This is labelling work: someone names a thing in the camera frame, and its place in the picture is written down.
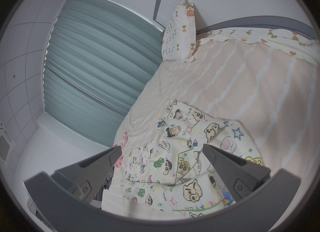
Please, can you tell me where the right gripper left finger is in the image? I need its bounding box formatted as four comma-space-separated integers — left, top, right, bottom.
51, 147, 123, 204

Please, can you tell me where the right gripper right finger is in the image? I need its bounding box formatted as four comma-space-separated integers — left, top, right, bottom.
202, 143, 271, 202

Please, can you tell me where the white printed pyjama top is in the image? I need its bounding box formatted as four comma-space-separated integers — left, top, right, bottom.
101, 99, 264, 219

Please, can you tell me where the pile of clothes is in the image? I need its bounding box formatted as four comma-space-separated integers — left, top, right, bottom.
101, 168, 114, 190

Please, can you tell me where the pink garment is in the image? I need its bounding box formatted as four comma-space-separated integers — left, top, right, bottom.
112, 131, 129, 169

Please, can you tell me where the blue-green curtain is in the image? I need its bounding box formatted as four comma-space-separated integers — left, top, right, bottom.
42, 66, 141, 149
44, 0, 166, 101

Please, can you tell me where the white ceiling air vent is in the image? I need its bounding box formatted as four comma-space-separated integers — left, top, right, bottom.
0, 121, 16, 167

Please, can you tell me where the bed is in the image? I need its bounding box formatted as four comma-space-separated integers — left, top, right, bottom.
96, 0, 320, 219

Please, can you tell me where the white printed pillow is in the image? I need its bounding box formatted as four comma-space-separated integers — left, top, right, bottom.
161, 0, 197, 64

